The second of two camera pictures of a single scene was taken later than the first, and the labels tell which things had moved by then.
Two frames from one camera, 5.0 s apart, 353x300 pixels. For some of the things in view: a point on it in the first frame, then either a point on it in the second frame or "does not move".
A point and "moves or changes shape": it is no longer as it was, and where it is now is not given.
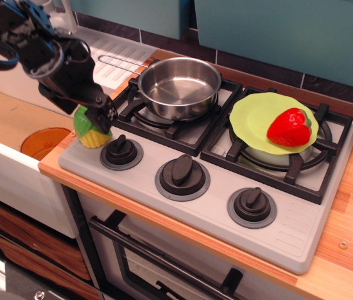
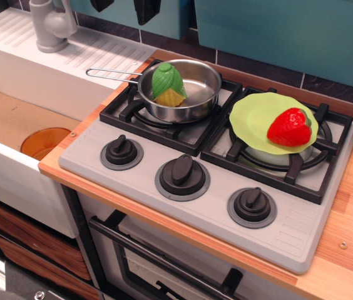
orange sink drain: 38,142 does not move
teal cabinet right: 333,39 does not move
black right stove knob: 251,208 does not move
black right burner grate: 306,173 does not move
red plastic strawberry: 292,127 does not move
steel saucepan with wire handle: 178,89 moves or changes shape
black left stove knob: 121,154 does not move
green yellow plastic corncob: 89,135 → 168,87
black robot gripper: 74,86 → 101,5
